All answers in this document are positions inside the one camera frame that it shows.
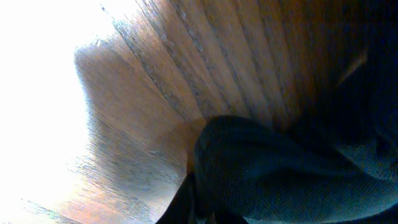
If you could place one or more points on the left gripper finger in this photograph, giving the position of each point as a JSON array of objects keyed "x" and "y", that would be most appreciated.
[{"x": 181, "y": 210}]

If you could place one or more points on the black polo shirt white logo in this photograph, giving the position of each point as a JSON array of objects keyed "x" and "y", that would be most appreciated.
[{"x": 337, "y": 163}]

